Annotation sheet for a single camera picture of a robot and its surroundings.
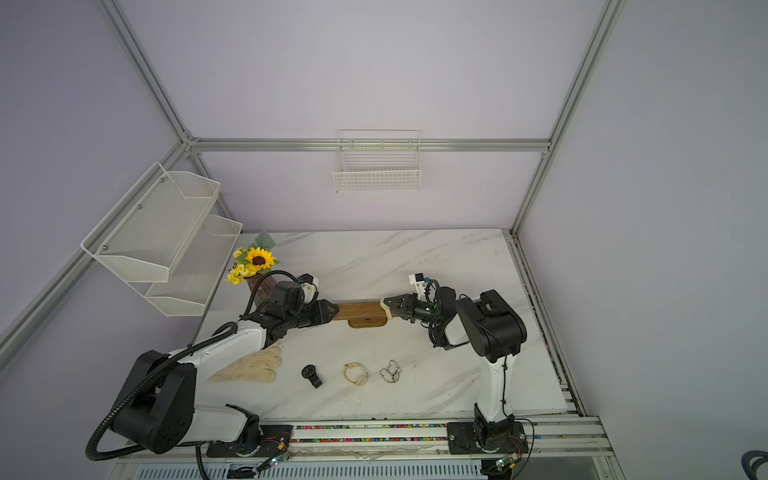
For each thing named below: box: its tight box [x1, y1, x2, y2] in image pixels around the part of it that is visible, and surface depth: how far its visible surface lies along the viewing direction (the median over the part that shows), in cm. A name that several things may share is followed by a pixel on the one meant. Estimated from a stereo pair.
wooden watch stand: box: [333, 301, 387, 328], surface depth 90 cm
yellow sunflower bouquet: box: [225, 230, 281, 285], surface depth 83 cm
